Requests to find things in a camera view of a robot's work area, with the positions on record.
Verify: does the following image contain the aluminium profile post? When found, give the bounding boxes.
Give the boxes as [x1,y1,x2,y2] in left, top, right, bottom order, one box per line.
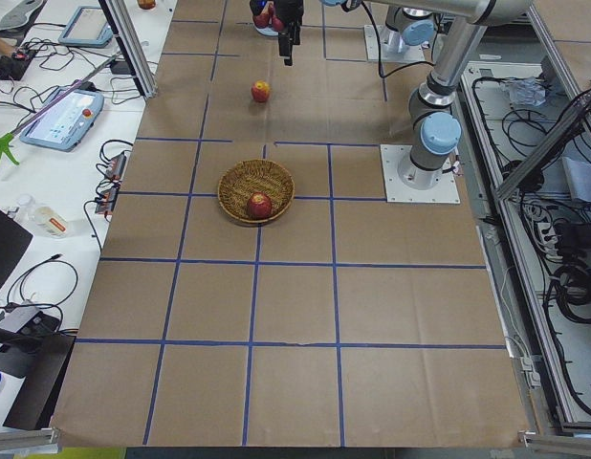
[98,0,158,99]

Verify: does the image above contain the black laptop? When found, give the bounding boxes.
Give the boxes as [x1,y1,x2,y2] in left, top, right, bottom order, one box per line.
[0,209,33,290]

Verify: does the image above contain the plastic bottle on desk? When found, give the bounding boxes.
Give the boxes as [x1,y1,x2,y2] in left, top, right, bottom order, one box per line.
[17,194,69,238]

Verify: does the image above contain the white plate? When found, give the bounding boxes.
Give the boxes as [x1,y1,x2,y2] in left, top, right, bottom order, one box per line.
[255,26,278,37]

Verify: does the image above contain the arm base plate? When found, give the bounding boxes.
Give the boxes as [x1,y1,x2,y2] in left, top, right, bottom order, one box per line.
[380,144,460,205]
[363,25,425,64]

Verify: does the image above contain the red apple plate lower left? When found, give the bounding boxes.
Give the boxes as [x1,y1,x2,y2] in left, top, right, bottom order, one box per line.
[252,11,272,29]

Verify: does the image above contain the red yellow apple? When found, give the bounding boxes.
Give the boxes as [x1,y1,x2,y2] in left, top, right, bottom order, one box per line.
[251,80,271,103]

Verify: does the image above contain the green handled grabber stick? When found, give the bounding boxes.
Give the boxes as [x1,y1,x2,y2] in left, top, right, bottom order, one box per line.
[0,52,122,165]

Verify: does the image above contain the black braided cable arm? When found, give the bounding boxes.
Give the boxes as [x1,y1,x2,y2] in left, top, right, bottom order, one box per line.
[360,0,433,80]

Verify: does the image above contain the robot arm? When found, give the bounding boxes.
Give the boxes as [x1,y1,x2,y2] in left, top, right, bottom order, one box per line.
[381,6,435,53]
[386,1,532,190]

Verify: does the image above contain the dark red apple in basket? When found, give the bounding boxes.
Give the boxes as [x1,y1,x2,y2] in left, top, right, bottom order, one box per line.
[246,192,273,220]

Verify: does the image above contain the teach pendant tablet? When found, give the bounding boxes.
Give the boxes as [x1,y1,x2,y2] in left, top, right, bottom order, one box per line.
[19,89,104,151]
[57,6,113,48]

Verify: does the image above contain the teach pendant tablet far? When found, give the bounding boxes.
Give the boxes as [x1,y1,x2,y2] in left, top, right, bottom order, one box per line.
[57,6,113,48]

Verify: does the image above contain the usb hub device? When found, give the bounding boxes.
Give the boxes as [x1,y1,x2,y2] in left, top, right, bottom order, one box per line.
[0,306,59,336]

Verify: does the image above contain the aluminium frame rail right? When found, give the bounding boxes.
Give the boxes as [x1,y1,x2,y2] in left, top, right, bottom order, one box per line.
[494,89,591,201]

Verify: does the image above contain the woven wicker basket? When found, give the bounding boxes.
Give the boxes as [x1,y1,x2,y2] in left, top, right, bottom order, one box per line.
[217,159,296,226]

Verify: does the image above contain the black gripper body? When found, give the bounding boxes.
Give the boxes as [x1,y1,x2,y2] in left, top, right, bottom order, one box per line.
[274,0,304,33]

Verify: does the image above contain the teach pendant tablet near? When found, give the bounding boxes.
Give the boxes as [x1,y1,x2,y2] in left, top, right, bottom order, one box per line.
[19,89,104,151]

